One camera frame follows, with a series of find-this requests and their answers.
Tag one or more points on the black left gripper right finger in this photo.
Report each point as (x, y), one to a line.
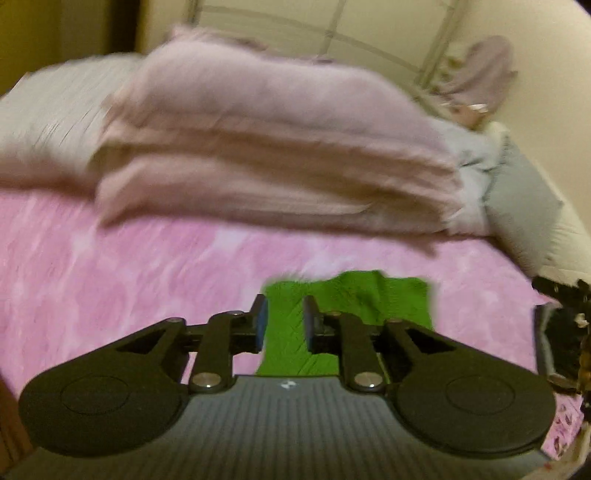
(449, 395)

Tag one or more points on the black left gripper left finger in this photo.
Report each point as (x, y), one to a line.
(130, 392)

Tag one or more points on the green knitted vest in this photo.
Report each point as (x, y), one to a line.
(370, 295)

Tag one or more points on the pink rose bedspread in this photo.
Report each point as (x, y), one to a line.
(68, 286)

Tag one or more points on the dark folded clothes stack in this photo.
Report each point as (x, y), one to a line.
(562, 334)

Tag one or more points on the grey checked pillow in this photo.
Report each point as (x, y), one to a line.
(522, 209)

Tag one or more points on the folded pink blanket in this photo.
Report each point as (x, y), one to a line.
(213, 126)

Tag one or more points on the white striped duvet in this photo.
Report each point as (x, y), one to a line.
(51, 119)

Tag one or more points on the pink garment on headboard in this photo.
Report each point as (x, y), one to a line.
(483, 80)

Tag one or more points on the metal bed headboard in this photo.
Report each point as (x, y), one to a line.
(403, 40)

